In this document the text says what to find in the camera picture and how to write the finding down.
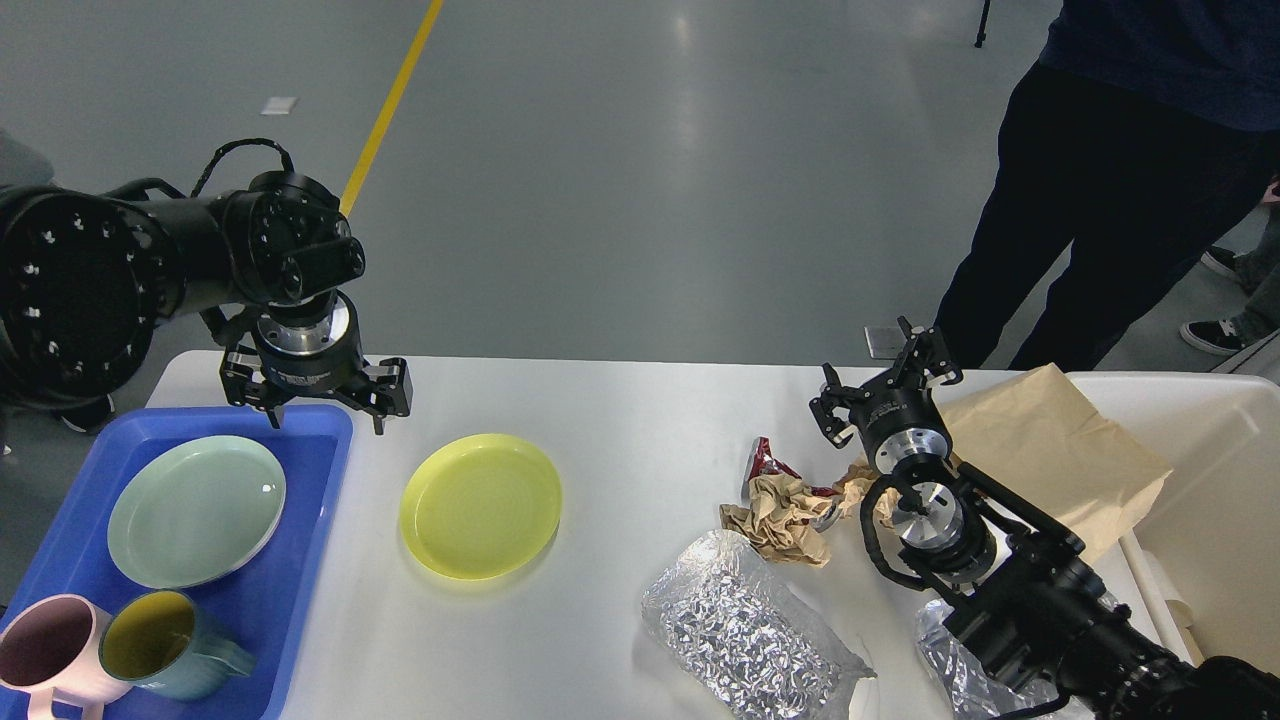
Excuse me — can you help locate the brown paper bag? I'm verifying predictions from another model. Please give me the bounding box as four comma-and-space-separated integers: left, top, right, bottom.
941, 364, 1172, 564

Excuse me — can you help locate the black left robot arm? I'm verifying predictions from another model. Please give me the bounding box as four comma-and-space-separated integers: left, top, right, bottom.
1, 149, 413, 432

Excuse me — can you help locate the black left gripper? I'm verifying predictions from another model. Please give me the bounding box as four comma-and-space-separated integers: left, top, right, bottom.
220, 295, 413, 436

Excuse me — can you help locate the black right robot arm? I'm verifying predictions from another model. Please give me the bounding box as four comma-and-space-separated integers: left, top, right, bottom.
809, 318, 1279, 719

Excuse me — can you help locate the white plastic bin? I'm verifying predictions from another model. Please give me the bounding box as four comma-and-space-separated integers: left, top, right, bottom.
1071, 372, 1279, 673

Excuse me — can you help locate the crumpled brown paper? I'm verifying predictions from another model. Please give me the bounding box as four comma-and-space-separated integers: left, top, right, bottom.
718, 460, 881, 568

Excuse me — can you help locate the pale green plate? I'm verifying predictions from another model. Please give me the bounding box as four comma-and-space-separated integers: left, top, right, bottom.
108, 436, 287, 589

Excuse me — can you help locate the red snack wrapper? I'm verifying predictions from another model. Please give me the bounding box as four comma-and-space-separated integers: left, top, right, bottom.
740, 436, 841, 502

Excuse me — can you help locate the yellow plastic plate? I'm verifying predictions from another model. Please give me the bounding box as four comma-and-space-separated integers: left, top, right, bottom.
398, 433, 563, 582

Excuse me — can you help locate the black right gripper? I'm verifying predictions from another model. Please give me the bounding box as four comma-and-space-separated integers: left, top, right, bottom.
808, 316, 964, 475

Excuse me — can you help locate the blue plastic tray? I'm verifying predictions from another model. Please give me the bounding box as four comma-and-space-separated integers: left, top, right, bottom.
3, 405, 353, 719

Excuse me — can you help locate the grey rolling chair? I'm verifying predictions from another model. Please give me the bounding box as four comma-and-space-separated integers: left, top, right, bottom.
0, 128, 55, 190

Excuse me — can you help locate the pink ribbed mug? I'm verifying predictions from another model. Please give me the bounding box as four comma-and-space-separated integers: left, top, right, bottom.
1, 593, 132, 719

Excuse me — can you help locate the silver foil bag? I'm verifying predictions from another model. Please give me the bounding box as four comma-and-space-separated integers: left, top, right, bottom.
641, 529, 877, 719
915, 597, 1059, 719

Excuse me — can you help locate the teal mug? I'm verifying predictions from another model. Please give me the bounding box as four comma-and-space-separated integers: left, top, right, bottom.
99, 591, 257, 701

